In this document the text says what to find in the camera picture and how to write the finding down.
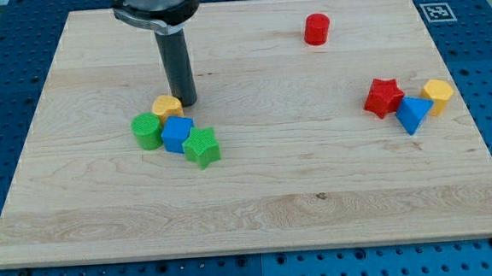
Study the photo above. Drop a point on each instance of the red star block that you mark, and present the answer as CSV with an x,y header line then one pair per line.
x,y
384,97

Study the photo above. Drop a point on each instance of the white fiducial marker tag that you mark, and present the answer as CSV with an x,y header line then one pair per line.
x,y
438,12

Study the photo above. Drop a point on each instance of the blue cube block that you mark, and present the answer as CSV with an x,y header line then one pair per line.
x,y
175,132

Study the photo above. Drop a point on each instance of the dark cylindrical pointer rod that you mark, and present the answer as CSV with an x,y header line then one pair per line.
x,y
176,61

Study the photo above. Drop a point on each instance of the red cylinder block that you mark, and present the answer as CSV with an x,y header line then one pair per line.
x,y
316,29

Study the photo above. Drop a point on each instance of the yellow hexagon block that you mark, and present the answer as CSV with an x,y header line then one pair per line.
x,y
439,92

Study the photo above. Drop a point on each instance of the blue triangle block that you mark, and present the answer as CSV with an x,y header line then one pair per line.
x,y
412,112

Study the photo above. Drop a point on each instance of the wooden board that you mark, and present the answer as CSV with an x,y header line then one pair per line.
x,y
303,166

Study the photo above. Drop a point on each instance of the yellow cylinder block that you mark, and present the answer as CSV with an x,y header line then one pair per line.
x,y
165,106

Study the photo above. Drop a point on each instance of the green cylinder block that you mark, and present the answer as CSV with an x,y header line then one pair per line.
x,y
146,128

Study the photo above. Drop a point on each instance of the green star block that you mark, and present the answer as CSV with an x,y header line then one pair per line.
x,y
201,147

